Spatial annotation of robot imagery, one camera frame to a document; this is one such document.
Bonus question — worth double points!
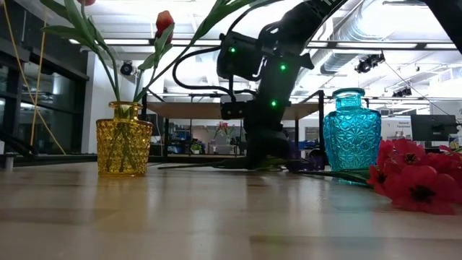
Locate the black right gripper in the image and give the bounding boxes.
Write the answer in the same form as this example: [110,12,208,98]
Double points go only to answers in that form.
[245,90,292,170]

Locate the blue glass vase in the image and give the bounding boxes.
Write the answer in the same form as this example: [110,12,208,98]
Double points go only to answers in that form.
[323,87,383,173]

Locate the yellow glass vase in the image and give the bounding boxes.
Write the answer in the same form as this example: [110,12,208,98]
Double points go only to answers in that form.
[96,100,154,178]

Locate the yellow artificial tulip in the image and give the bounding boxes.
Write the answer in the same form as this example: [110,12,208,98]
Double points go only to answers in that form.
[136,0,286,104]

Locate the red artificial flower bunch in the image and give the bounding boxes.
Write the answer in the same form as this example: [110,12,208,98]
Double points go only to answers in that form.
[299,138,462,217]

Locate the orange artificial tulip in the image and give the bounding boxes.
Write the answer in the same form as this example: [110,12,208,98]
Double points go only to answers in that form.
[133,9,176,105]

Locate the red artificial tulip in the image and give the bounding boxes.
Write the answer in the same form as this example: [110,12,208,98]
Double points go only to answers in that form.
[39,24,120,104]

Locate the wooden shelf black legs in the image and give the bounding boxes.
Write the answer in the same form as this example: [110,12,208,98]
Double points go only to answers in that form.
[141,87,326,170]

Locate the small red flower plant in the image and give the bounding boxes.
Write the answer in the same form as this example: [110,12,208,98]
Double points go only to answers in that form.
[215,121,231,137]

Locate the black spotlight cluster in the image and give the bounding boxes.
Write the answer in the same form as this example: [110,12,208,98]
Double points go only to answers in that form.
[354,52,386,74]

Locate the dark computer monitor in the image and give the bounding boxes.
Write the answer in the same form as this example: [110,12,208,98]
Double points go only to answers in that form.
[410,114,458,142]

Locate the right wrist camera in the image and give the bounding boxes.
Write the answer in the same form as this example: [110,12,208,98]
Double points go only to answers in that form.
[219,94,254,121]

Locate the silver ventilation duct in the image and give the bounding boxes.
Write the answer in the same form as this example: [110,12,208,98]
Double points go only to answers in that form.
[319,0,394,75]

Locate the black ceiling rail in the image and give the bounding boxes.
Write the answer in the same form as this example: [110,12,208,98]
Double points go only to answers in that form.
[68,38,462,51]

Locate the yellow cable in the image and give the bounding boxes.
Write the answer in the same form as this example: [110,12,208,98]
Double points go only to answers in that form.
[1,0,66,155]
[30,3,50,149]

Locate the small grey post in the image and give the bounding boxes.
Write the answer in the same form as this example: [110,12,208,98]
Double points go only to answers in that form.
[3,151,16,172]

